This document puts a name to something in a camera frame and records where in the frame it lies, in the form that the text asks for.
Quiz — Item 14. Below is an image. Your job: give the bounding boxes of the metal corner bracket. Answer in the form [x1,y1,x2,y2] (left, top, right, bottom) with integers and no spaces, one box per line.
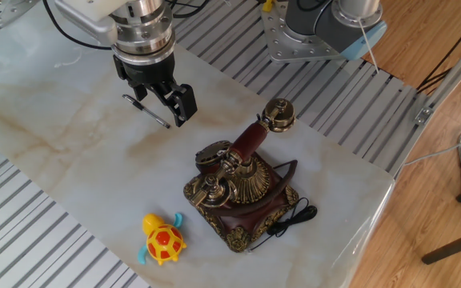
[414,106,434,126]

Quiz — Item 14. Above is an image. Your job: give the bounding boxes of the thin black phone line cable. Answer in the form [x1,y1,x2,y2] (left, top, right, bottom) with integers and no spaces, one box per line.
[248,197,319,252]

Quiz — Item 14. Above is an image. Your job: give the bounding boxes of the antique brass red phone base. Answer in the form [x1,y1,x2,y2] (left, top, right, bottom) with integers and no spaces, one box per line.
[182,139,300,254]

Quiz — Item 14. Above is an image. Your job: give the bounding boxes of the glossy marble pattern mat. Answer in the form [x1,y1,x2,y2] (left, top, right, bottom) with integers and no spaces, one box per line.
[0,0,395,288]

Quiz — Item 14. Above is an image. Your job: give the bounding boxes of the white zip tie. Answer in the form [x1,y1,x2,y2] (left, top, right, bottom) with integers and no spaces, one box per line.
[357,18,380,75]

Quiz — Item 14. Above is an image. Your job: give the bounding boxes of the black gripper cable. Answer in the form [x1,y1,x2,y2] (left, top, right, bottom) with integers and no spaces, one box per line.
[42,0,211,51]

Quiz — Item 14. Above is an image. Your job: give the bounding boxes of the brass red phone handset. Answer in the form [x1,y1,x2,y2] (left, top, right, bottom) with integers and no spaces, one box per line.
[190,98,297,209]

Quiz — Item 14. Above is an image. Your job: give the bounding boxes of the brown handset cord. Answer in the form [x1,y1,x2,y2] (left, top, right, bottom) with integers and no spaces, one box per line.
[210,159,299,217]

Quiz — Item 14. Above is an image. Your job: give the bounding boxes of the yellow orange toy turtle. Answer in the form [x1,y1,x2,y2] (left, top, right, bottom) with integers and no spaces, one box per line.
[137,212,188,266]

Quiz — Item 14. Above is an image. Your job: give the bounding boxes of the thin grey cable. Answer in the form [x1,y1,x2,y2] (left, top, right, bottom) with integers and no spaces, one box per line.
[402,134,461,167]

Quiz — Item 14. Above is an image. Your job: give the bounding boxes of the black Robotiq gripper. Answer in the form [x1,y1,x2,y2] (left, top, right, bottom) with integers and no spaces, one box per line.
[112,51,198,128]

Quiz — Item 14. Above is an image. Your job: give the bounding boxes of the black silver ballpoint pen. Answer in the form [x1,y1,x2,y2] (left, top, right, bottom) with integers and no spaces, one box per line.
[122,94,171,130]

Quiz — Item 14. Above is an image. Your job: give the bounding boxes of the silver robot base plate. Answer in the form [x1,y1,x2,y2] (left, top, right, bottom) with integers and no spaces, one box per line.
[260,0,366,64]

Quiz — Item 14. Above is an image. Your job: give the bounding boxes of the black floor cables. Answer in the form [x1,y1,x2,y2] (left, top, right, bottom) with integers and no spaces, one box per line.
[416,7,461,95]

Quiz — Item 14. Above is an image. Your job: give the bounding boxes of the aluminium frame beam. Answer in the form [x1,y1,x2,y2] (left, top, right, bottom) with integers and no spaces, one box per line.
[390,27,461,177]

